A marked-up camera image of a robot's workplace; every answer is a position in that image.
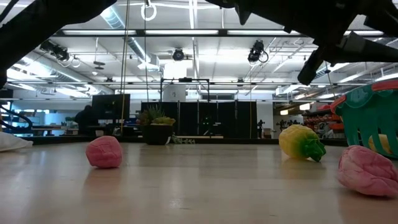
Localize person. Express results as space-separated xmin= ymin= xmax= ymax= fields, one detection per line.
xmin=73 ymin=105 xmax=94 ymax=135

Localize black ceiling camera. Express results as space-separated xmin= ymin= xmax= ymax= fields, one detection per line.
xmin=248 ymin=39 xmax=269 ymax=64
xmin=39 ymin=39 xmax=71 ymax=62

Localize black partition screens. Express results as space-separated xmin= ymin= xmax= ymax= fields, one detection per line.
xmin=141 ymin=100 xmax=258 ymax=139

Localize shelf with orange bins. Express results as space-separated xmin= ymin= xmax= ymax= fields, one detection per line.
xmin=303 ymin=104 xmax=346 ymax=140

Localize black aluminium table frame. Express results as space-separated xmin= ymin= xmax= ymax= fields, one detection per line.
xmin=30 ymin=135 xmax=349 ymax=147

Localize yellow toy bell pepper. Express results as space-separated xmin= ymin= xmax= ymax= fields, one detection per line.
xmin=278 ymin=124 xmax=327 ymax=162

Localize round black ceiling fixture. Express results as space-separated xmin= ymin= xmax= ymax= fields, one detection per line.
xmin=172 ymin=48 xmax=185 ymax=62

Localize teal basket with orange handles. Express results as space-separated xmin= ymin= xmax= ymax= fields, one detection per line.
xmin=330 ymin=80 xmax=398 ymax=160

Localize pink textured toy fruit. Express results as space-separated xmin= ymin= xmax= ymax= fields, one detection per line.
xmin=85 ymin=135 xmax=123 ymax=169
xmin=336 ymin=144 xmax=398 ymax=197

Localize black background monitor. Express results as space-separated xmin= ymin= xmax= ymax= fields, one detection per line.
xmin=91 ymin=93 xmax=131 ymax=121

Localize black overhead crossbar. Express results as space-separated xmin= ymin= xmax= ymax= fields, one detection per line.
xmin=49 ymin=28 xmax=386 ymax=38

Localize potted succulent plant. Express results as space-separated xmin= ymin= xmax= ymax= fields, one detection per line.
xmin=138 ymin=105 xmax=177 ymax=146

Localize white cabinet box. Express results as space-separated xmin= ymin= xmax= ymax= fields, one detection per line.
xmin=163 ymin=84 xmax=187 ymax=102

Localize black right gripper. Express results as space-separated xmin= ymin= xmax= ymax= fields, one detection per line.
xmin=205 ymin=0 xmax=398 ymax=85

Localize white checked cloth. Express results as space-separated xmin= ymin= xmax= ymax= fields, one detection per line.
xmin=0 ymin=132 xmax=34 ymax=152

